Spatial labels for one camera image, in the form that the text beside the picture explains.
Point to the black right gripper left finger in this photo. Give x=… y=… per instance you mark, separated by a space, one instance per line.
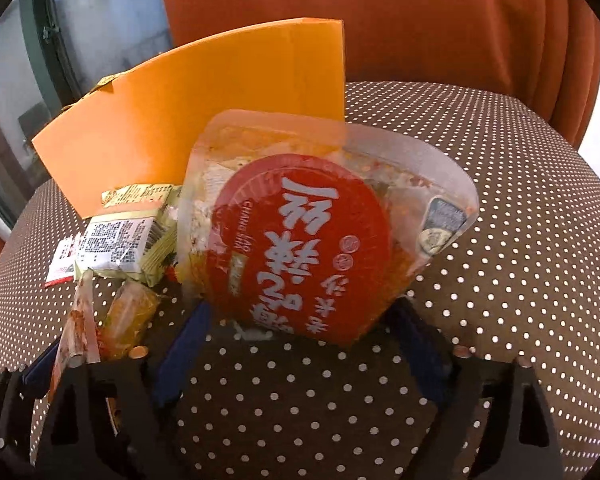
x=110 y=420

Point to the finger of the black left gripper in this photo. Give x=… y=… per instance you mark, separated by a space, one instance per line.
x=18 y=392

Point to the red white sachet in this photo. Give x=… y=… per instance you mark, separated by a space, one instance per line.
x=62 y=268

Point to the yellow noodle snack packet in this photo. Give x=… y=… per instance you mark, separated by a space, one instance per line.
x=132 y=235

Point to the clear red snack stick packet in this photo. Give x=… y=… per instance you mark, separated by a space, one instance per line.
x=78 y=342

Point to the small orange snack sachet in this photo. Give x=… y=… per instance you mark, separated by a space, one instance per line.
x=133 y=308

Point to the orange cardboard box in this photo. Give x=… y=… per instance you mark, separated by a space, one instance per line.
x=139 y=126

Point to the green framed window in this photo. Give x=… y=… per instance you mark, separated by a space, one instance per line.
x=52 y=52

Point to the orange curtain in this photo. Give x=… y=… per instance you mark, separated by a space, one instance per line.
x=545 y=53

